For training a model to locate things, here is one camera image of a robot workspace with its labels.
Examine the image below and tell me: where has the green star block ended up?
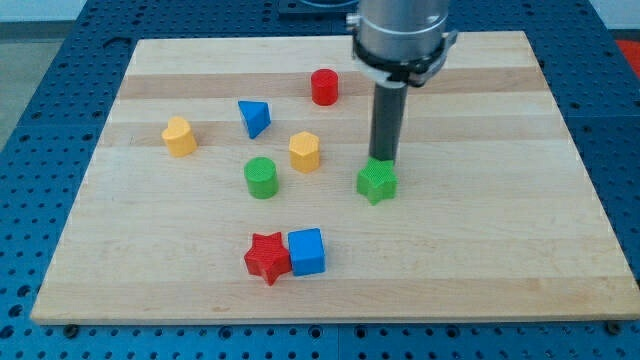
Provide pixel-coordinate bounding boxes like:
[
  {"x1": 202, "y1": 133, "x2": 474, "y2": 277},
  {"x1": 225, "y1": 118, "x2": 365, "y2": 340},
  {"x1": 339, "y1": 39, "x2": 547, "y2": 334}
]
[{"x1": 356, "y1": 157, "x2": 398, "y2": 205}]

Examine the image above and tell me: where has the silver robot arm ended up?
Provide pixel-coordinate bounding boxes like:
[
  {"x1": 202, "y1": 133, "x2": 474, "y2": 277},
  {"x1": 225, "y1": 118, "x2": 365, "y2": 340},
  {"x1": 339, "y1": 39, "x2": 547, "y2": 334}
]
[{"x1": 346, "y1": 0, "x2": 458, "y2": 89}]

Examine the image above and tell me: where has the blue cube block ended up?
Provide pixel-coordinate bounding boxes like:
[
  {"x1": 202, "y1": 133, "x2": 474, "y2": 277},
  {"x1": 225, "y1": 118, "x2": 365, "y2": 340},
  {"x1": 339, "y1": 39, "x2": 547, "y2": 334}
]
[{"x1": 287, "y1": 228, "x2": 325, "y2": 276}]

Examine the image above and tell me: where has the red star block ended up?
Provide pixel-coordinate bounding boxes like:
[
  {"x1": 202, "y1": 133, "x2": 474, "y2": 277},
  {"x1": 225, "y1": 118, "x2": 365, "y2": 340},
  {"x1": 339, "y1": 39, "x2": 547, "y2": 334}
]
[{"x1": 244, "y1": 232, "x2": 292, "y2": 286}]

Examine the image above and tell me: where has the yellow hexagon block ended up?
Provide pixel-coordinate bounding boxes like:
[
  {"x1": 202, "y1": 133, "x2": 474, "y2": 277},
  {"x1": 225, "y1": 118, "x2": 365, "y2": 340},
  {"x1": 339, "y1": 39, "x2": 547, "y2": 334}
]
[{"x1": 289, "y1": 131, "x2": 320, "y2": 173}]

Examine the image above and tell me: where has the green cylinder block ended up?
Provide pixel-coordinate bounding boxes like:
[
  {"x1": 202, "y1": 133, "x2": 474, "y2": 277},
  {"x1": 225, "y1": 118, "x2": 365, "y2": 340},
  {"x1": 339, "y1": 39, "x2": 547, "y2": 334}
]
[{"x1": 244, "y1": 157, "x2": 279, "y2": 199}]

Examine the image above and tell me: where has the blue triangle block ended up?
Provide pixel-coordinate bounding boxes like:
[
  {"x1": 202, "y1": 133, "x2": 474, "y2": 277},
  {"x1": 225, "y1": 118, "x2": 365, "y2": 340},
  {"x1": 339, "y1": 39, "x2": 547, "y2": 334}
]
[{"x1": 238, "y1": 101, "x2": 271, "y2": 139}]

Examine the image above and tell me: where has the light wooden board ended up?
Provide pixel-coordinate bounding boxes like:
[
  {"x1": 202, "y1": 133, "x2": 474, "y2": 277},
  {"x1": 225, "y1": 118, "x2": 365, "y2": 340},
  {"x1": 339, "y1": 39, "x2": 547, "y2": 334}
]
[{"x1": 31, "y1": 31, "x2": 639, "y2": 325}]

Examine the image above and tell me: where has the red cylinder block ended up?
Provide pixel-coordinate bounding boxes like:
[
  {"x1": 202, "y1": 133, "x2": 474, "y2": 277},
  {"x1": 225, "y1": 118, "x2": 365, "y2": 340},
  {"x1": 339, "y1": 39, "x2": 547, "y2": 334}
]
[{"x1": 310, "y1": 68, "x2": 339, "y2": 106}]

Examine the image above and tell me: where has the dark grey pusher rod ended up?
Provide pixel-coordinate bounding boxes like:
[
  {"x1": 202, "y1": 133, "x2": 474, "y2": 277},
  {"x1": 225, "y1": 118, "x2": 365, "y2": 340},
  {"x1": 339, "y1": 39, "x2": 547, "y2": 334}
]
[{"x1": 369, "y1": 84, "x2": 408, "y2": 162}]

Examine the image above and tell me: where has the yellow heart block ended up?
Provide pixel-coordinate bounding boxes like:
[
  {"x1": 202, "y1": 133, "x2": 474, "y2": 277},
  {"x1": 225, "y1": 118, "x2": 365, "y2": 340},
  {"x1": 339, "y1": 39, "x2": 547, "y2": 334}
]
[{"x1": 161, "y1": 116, "x2": 198, "y2": 157}]

